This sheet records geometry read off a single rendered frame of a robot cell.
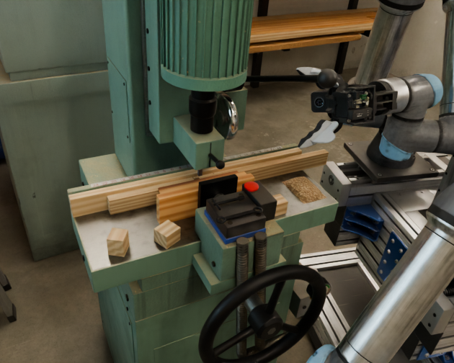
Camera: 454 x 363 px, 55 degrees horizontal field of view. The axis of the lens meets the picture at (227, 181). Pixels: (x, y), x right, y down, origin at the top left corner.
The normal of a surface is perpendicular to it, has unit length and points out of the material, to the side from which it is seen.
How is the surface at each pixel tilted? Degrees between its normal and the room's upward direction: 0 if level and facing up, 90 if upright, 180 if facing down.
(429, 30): 90
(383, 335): 59
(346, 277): 0
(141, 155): 90
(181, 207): 90
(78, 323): 0
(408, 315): 67
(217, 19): 90
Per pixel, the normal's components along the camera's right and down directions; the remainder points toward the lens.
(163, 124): 0.44, 0.54
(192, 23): -0.25, 0.54
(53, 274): 0.07, -0.82
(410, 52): -0.87, 0.23
